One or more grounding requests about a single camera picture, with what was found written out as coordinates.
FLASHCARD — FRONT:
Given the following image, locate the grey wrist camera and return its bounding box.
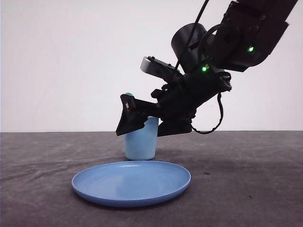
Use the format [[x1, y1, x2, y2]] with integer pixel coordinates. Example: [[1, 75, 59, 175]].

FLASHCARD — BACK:
[[140, 56, 183, 82]]

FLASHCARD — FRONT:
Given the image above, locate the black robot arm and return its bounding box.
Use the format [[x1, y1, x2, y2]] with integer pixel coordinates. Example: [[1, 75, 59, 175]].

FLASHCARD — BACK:
[[116, 0, 296, 137]]

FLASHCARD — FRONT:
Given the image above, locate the light blue plastic cup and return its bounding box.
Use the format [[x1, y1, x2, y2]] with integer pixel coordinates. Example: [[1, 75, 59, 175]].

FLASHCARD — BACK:
[[124, 117, 159, 160]]

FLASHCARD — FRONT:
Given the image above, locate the black cable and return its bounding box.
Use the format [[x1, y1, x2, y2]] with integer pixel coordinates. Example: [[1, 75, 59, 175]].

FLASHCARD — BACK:
[[169, 0, 232, 135]]

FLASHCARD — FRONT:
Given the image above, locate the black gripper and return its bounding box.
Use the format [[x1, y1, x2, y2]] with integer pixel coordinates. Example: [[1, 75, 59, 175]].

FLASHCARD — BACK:
[[116, 70, 232, 137]]

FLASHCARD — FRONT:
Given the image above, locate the blue plastic plate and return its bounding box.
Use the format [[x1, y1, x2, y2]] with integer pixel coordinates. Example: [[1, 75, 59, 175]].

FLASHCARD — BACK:
[[71, 161, 191, 208]]

